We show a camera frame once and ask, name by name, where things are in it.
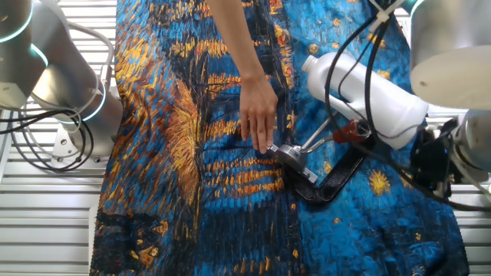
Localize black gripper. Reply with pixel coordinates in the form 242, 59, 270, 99
409, 118, 466, 199

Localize white plastic jug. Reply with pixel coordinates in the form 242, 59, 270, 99
301, 51, 430, 150

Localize metal lever with red handle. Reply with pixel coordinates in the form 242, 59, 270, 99
266, 118, 372, 184

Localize bare forearm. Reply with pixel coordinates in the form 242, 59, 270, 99
206, 0, 269, 84

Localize bare right hand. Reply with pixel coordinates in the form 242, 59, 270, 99
239, 74, 279, 155

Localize thin metal rod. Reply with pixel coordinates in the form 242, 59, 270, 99
301, 114, 333, 153

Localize starry night painted cloth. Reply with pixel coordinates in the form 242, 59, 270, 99
88, 0, 471, 276

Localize metal base mounting plate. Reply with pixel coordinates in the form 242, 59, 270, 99
51, 124, 110, 165

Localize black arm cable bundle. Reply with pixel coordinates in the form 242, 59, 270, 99
324, 0, 491, 212

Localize black base cables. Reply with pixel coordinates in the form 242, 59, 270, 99
0, 109, 95, 173

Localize grey base cable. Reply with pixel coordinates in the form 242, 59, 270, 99
64, 21, 115, 91

